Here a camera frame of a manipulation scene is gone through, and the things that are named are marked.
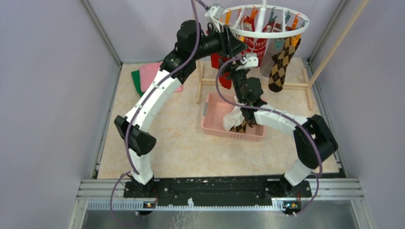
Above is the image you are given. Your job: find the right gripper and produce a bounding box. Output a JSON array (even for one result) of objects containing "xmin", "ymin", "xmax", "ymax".
[{"xmin": 219, "ymin": 57, "xmax": 249, "ymax": 104}]

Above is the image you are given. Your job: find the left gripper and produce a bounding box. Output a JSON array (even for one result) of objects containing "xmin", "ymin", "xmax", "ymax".
[{"xmin": 191, "ymin": 22, "xmax": 248, "ymax": 61}]

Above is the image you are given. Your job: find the red christmas sock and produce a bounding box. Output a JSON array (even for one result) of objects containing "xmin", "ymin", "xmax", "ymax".
[{"xmin": 211, "ymin": 37, "xmax": 268, "ymax": 89}]

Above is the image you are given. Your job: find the white sock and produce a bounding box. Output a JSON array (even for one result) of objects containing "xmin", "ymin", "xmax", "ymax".
[{"xmin": 223, "ymin": 106, "xmax": 245, "ymax": 131}]

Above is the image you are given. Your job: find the brown argyle sock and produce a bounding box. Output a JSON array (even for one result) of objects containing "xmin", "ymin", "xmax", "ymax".
[
  {"xmin": 268, "ymin": 36, "xmax": 301, "ymax": 93},
  {"xmin": 229, "ymin": 121, "xmax": 257, "ymax": 134}
]

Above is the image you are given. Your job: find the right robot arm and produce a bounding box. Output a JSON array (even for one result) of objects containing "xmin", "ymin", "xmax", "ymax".
[{"xmin": 223, "ymin": 61, "xmax": 338, "ymax": 197}]

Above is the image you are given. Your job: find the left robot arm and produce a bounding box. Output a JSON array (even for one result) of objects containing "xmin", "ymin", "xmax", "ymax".
[{"xmin": 114, "ymin": 20, "xmax": 247, "ymax": 197}]

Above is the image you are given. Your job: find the white round sock hanger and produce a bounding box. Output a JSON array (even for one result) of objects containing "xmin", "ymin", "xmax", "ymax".
[{"xmin": 218, "ymin": 0, "xmax": 310, "ymax": 39}]

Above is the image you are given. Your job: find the pink plastic basket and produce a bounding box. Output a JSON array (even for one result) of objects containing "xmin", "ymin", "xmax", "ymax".
[{"xmin": 201, "ymin": 92, "xmax": 265, "ymax": 142}]

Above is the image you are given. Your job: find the grey sock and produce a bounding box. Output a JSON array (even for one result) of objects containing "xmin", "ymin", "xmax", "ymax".
[{"xmin": 260, "ymin": 39, "xmax": 283, "ymax": 78}]

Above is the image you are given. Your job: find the wooden drying rack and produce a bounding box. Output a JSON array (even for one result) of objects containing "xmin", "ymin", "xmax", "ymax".
[{"xmin": 196, "ymin": 0, "xmax": 369, "ymax": 111}]

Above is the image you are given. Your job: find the pink folded cloth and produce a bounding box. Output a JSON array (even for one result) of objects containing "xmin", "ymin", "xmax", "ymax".
[{"xmin": 139, "ymin": 62, "xmax": 184, "ymax": 93}]

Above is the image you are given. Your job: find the green folded cloth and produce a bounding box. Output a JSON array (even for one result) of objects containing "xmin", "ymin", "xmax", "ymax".
[{"xmin": 131, "ymin": 70, "xmax": 144, "ymax": 97}]

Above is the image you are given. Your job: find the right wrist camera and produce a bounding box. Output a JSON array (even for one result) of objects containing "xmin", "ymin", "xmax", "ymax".
[{"xmin": 236, "ymin": 53, "xmax": 259, "ymax": 71}]

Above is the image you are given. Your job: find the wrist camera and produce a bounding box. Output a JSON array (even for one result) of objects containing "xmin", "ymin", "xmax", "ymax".
[
  {"xmin": 236, "ymin": 53, "xmax": 259, "ymax": 71},
  {"xmin": 204, "ymin": 3, "xmax": 224, "ymax": 32}
]

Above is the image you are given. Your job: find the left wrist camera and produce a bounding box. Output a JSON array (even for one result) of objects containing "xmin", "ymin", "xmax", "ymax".
[{"xmin": 204, "ymin": 3, "xmax": 224, "ymax": 32}]

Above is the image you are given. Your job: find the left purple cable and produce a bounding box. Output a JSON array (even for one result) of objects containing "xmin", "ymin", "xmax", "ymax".
[{"xmin": 110, "ymin": 0, "xmax": 210, "ymax": 228}]

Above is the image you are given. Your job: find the purple cable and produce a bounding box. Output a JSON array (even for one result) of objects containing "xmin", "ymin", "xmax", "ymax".
[
  {"xmin": 215, "ymin": 57, "xmax": 323, "ymax": 217},
  {"xmin": 110, "ymin": 0, "xmax": 210, "ymax": 228}
]

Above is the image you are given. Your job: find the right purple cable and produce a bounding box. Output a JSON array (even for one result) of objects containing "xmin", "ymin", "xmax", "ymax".
[{"xmin": 215, "ymin": 57, "xmax": 323, "ymax": 217}]

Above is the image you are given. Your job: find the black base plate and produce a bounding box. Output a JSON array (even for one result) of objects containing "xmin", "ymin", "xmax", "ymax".
[{"xmin": 123, "ymin": 176, "xmax": 312, "ymax": 198}]

